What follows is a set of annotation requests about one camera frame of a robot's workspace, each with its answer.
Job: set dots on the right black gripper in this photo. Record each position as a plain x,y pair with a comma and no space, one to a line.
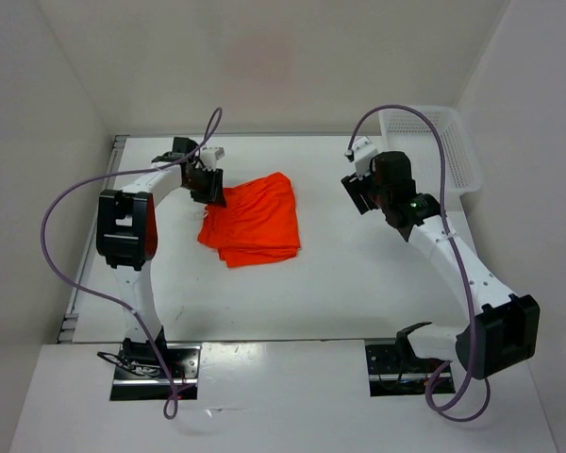
355,187

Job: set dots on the white plastic basket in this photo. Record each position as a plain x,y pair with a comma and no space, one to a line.
404,131

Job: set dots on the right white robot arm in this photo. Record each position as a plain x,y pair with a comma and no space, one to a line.
502,326

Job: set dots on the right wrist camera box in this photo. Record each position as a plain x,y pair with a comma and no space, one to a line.
362,151

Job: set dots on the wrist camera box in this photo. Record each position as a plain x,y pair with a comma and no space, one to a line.
362,151
208,157

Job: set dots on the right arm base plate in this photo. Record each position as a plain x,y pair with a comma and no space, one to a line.
389,376

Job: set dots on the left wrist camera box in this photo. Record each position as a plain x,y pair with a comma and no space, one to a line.
208,157

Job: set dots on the orange mesh shorts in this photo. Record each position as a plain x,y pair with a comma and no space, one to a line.
257,226

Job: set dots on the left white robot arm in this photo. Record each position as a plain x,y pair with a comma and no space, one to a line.
127,238

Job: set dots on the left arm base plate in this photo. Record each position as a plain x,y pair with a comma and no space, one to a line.
146,380

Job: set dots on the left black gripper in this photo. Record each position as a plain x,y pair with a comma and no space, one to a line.
214,193

